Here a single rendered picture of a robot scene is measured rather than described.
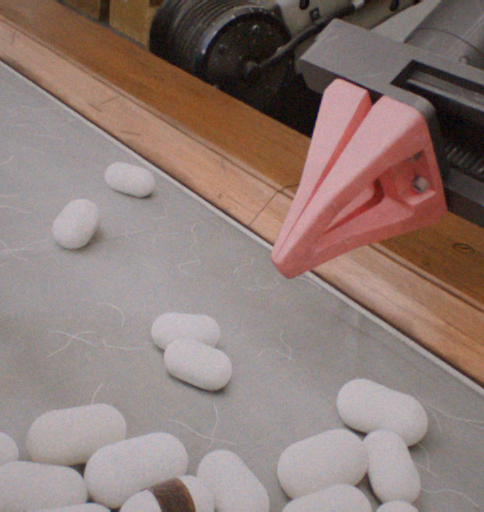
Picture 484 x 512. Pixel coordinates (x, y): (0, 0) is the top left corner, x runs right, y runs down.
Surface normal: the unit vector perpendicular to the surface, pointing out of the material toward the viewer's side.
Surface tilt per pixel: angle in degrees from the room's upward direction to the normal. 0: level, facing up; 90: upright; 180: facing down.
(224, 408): 0
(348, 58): 40
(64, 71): 45
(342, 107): 61
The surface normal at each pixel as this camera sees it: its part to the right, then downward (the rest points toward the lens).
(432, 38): -0.39, -0.55
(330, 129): -0.58, -0.23
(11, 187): 0.15, -0.87
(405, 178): 0.64, 0.46
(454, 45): -0.17, -0.38
